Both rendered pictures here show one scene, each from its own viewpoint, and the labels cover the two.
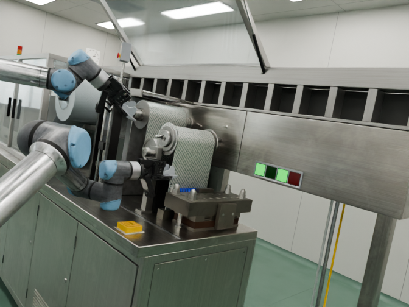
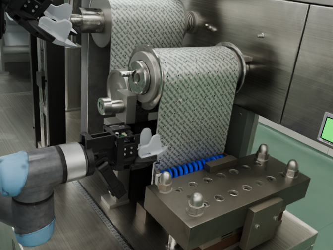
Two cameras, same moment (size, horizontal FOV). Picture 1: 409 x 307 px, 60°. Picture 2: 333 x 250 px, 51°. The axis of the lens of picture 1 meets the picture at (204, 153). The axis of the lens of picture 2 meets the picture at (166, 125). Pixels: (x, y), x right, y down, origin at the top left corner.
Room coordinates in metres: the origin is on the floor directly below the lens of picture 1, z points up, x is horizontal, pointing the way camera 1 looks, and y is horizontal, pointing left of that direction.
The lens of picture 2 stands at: (0.83, 0.03, 1.47)
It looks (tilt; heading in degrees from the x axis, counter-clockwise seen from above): 23 degrees down; 6
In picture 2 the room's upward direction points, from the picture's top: 6 degrees clockwise
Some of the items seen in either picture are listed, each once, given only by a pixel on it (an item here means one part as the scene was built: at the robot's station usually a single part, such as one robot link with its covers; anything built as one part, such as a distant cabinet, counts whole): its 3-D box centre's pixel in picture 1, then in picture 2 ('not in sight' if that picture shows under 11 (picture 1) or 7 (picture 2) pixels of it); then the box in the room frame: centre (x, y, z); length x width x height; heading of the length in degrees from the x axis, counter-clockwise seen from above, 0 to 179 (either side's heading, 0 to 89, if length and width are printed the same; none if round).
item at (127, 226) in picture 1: (129, 226); not in sight; (1.31, 0.23, 0.91); 0.07 x 0.07 x 0.02; 44
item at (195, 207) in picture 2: (192, 194); (195, 202); (1.42, 0.02, 1.05); 0.04 x 0.04 x 0.04
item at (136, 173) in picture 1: (132, 170); (71, 160); (1.41, 0.28, 1.11); 0.08 x 0.05 x 0.08; 44
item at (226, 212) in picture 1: (226, 216); (261, 223); (1.51, -0.14, 0.96); 0.10 x 0.03 x 0.11; 134
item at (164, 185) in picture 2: (176, 188); (165, 180); (1.49, 0.09, 1.05); 0.04 x 0.04 x 0.04
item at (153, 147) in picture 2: (171, 172); (154, 146); (1.52, 0.13, 1.11); 0.09 x 0.03 x 0.06; 133
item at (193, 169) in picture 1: (191, 172); (194, 132); (1.63, 0.05, 1.11); 0.23 x 0.01 x 0.18; 134
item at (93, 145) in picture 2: (149, 169); (108, 150); (1.46, 0.22, 1.12); 0.12 x 0.08 x 0.09; 134
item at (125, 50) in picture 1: (123, 52); not in sight; (2.00, 0.54, 1.66); 0.07 x 0.07 x 0.10; 20
